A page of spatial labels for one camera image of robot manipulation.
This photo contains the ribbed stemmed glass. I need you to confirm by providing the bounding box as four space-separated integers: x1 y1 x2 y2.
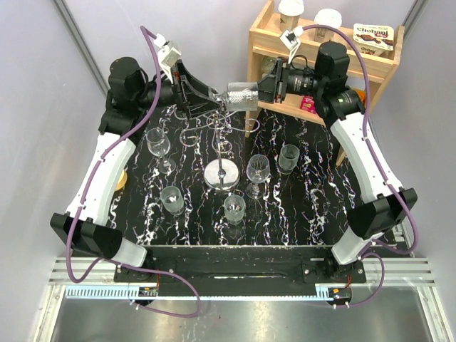
279 144 300 175
212 82 259 112

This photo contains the ribbed glass front left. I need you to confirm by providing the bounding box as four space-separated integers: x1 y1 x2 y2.
160 186 185 216

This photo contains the yellow round sponge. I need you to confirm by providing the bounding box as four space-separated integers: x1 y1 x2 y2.
115 170 128 191

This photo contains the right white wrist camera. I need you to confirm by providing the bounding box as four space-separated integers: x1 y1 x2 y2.
280 26 304 61

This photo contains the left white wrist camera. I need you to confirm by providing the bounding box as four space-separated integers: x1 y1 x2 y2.
154 34 182 73

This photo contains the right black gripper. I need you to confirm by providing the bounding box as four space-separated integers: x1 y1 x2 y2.
242 58 324 105

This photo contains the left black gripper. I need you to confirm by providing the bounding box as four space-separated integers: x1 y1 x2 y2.
135 60 222 119

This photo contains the green orange sponge box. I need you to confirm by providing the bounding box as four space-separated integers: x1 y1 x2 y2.
355 88 366 107

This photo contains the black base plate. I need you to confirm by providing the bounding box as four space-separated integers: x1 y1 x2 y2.
113 244 368 297

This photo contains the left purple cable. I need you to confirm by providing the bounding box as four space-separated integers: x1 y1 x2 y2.
64 25 203 318

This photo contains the white paper cup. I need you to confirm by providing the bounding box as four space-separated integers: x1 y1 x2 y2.
278 0 305 31
314 9 342 43

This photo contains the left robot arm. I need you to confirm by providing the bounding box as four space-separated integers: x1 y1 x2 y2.
50 57 219 281

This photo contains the clear wine glass left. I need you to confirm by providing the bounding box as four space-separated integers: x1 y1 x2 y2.
145 128 176 175

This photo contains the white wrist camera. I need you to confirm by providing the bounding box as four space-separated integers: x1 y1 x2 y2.
154 34 182 73
280 26 304 61

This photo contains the clear wine glass centre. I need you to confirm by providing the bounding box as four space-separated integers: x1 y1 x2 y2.
246 154 270 200

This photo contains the white paper cup right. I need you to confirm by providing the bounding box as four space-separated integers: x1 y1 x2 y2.
314 9 342 43

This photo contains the clear wine glass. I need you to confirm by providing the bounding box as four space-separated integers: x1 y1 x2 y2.
145 128 176 175
246 154 270 200

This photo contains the pink sponge box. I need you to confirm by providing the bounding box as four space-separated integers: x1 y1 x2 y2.
300 95 316 115

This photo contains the wooden shelf unit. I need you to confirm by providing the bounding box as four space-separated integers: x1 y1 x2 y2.
247 1 405 166

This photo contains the chrome wine glass rack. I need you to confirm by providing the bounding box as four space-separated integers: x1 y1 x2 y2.
179 110 261 192

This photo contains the ribbed glass front centre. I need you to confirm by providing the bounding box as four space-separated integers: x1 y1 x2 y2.
224 195 246 224

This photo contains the Chobani yogurt cup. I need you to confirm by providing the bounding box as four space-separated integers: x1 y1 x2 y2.
353 23 394 56

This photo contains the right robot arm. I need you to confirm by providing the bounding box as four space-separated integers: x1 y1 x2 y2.
257 41 418 282

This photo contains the white paper cup left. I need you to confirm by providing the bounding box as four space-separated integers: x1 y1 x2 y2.
278 0 305 31

